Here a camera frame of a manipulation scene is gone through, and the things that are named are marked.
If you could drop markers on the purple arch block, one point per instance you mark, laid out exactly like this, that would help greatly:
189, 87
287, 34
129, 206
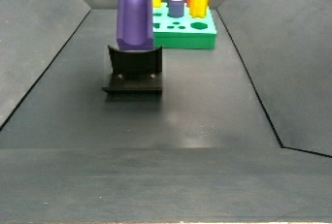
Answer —
134, 25

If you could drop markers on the black curved fixture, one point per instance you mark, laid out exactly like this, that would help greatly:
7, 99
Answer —
136, 70

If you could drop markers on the purple cylinder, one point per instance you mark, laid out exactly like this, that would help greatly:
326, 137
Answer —
176, 8

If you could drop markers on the green shape sorter base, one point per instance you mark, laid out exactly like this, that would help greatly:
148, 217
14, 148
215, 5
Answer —
185, 32

